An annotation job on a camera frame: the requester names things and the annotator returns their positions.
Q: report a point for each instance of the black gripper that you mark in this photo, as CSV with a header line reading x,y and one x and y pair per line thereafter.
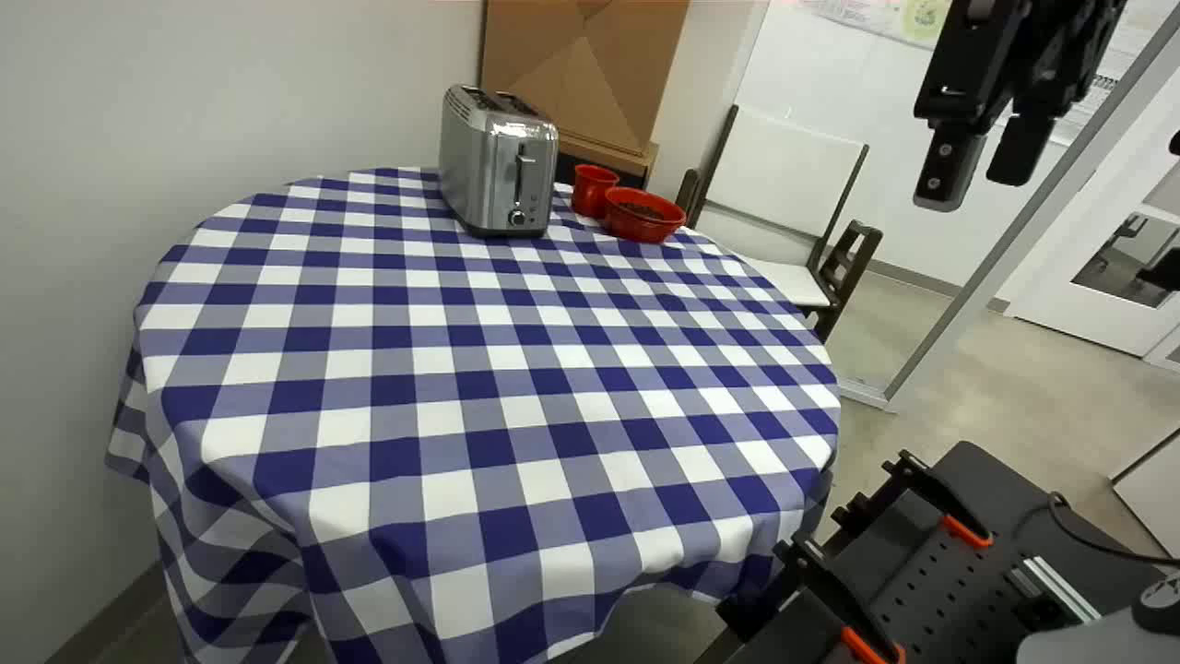
x,y
981,56

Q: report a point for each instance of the silver two-slot toaster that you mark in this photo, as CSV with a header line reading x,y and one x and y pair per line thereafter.
x,y
483,159

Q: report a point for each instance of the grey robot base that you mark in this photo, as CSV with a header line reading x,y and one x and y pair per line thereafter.
x,y
1107,640

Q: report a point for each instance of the white door with window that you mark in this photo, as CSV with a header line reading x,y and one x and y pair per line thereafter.
x,y
1107,260

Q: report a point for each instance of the black clamp with orange tip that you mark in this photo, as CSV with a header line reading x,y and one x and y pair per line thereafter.
x,y
822,597
935,500

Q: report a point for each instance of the red plastic bowl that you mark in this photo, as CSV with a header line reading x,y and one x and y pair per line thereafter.
x,y
639,218

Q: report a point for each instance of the red plastic cup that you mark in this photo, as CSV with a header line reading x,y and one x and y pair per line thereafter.
x,y
592,187

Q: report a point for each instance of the brown cardboard box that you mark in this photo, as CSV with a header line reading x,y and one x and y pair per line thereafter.
x,y
592,61

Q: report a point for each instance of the blue white checkered tablecloth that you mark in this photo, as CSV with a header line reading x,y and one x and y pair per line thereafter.
x,y
493,406

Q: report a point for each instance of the grey aluminium frame post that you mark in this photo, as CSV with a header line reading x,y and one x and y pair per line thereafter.
x,y
1017,234

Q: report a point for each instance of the paper wall poster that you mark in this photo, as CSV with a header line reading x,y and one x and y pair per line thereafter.
x,y
879,15

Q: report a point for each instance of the white chair with black frame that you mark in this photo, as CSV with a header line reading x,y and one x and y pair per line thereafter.
x,y
779,171

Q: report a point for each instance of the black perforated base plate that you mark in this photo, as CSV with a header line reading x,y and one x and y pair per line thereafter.
x,y
935,592

